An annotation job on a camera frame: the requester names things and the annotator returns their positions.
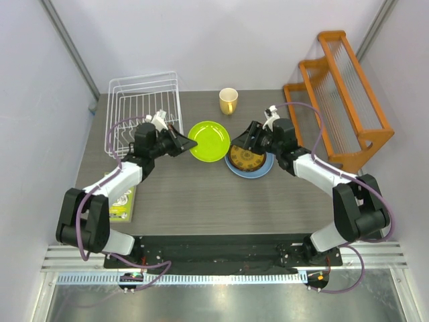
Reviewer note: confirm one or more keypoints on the green plate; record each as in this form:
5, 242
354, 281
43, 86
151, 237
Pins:
213, 141

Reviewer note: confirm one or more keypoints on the yellow mug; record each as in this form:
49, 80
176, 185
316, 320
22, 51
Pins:
228, 99

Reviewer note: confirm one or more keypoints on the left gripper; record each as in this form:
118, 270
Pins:
182, 143

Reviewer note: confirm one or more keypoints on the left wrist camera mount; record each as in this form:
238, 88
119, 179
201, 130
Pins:
158, 120

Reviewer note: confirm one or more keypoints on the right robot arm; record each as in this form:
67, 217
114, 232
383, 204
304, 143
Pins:
358, 207

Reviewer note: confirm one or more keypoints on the light blue plate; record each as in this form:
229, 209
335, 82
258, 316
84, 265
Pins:
253, 175

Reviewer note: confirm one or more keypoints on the white wire dish rack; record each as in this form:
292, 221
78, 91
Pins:
131, 98

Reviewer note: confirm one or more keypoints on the brown yellow plate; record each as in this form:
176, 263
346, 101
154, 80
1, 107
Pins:
245, 160

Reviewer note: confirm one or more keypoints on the green illustrated book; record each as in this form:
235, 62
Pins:
121, 211

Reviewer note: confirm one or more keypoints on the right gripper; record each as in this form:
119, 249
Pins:
255, 130

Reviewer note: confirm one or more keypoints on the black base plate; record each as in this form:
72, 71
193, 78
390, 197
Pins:
225, 255

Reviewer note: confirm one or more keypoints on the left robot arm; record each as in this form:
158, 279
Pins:
84, 216

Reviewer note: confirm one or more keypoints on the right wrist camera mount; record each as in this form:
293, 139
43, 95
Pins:
271, 114

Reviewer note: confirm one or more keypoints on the orange wooden rack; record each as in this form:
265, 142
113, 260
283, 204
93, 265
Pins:
335, 102

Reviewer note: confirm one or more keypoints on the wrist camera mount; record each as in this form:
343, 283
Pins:
158, 120
271, 114

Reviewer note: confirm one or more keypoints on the perforated metal rail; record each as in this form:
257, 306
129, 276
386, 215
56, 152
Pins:
125, 278

